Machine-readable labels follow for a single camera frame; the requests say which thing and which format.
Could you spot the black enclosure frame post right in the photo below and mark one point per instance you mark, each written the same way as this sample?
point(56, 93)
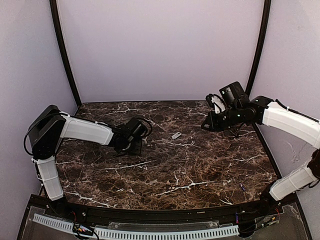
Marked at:
point(259, 46)

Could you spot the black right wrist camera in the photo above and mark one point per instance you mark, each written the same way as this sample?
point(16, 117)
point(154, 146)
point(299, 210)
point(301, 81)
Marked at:
point(216, 103)

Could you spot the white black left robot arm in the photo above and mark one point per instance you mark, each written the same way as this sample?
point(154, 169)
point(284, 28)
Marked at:
point(53, 125)

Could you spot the black front table rail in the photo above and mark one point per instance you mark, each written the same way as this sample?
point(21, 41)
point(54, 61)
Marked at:
point(224, 214)

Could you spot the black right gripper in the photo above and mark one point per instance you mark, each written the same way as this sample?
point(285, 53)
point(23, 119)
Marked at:
point(216, 120)

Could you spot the black enclosure frame post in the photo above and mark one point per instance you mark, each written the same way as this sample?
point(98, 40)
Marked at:
point(259, 46)
point(63, 52)

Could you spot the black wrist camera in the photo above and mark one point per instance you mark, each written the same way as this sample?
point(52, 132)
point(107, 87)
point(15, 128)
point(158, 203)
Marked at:
point(146, 131)
point(216, 103)

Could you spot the purple AA battery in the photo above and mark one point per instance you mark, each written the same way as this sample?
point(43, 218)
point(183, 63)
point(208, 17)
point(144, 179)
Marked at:
point(236, 218)
point(242, 187)

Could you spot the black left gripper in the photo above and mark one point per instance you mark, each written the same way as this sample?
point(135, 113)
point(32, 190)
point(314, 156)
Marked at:
point(131, 149)

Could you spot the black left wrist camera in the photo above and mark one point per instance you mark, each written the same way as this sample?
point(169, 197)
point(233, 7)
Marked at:
point(146, 131)

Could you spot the white remote battery cover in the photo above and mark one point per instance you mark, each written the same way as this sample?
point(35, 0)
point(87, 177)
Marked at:
point(176, 135)

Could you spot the black enclosure frame post left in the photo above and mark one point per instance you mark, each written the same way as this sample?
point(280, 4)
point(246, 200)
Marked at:
point(63, 52)

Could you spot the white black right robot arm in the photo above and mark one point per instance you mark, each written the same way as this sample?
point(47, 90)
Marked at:
point(233, 107)

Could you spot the white slotted cable duct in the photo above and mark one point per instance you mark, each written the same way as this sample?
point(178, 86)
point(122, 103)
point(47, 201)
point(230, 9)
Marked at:
point(135, 231)

